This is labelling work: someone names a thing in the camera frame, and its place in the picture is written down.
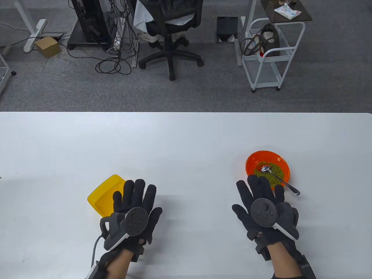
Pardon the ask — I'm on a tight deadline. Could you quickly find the person's left hand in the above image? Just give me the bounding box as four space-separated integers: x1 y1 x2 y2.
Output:
113 179 163 260

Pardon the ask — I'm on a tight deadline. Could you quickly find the person's right hand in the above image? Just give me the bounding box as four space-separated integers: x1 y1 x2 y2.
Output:
232 174 300 248

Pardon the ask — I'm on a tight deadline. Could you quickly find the stainless steel spoon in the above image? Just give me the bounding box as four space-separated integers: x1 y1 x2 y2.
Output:
260 165 301 196

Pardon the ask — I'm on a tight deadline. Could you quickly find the pile of green mung beans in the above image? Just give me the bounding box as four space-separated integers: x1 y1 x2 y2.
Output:
254 162 285 188

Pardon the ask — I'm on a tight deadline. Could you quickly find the yellow plastic food container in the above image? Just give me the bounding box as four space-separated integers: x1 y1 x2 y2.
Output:
87 174 127 217

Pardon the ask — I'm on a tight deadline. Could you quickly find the person's left forearm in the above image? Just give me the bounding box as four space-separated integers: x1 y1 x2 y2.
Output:
105 248 135 279

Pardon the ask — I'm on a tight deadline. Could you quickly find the person's right forearm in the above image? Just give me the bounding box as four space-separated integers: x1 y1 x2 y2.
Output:
266 243 304 279

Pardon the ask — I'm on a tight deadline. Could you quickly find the grey handheld controller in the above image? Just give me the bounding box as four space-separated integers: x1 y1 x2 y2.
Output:
251 198 300 241
100 207 149 251

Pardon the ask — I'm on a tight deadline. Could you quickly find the orange plastic bowl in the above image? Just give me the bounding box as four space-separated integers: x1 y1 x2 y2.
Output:
245 150 290 191

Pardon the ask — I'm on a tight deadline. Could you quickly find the black glove sensor module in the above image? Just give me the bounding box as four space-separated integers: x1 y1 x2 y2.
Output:
254 235 271 261
130 247 146 262

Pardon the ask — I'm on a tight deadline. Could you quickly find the white metal rolling cart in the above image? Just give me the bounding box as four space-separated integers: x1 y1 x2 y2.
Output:
241 17 306 93

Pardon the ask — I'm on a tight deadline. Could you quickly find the dark handbag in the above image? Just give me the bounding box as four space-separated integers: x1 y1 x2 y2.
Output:
240 23 281 58

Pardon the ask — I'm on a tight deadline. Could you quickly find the white printed plastic bag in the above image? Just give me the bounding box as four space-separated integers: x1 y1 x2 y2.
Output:
138 31 159 43

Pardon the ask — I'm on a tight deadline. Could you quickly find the black floor box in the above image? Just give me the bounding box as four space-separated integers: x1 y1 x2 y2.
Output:
217 17 239 44

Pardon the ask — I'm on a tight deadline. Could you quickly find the black flat trolley base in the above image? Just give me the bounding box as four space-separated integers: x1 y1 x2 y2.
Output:
67 17 118 50

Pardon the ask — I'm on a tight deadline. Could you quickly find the small cardboard box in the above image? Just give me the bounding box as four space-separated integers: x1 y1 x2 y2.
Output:
35 36 62 58

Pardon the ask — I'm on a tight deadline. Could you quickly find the brown cart top board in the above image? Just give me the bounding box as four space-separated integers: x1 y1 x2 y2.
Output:
260 0 313 23

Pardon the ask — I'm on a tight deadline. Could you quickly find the white tissue packet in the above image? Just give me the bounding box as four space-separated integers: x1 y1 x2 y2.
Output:
274 3 302 20

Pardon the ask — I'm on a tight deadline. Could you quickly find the white cloth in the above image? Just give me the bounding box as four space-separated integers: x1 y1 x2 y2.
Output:
133 0 151 29

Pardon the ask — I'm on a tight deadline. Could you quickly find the white desk leg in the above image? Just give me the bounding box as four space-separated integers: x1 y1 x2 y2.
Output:
13 0 47 53
235 0 257 67

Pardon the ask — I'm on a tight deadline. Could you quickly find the black office chair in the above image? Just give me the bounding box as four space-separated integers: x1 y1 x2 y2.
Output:
134 0 204 81

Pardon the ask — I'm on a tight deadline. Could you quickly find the grey cable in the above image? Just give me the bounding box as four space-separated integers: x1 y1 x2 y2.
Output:
92 234 105 263

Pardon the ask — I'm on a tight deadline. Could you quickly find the black wrist camera unit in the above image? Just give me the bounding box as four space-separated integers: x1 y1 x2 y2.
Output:
87 251 117 279
296 253 317 279

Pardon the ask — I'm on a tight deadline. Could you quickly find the black computer tower with cables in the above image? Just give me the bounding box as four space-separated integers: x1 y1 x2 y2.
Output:
60 0 140 75

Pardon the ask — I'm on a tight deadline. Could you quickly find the white wire rack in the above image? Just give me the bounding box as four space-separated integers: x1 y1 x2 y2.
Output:
0 53 10 98

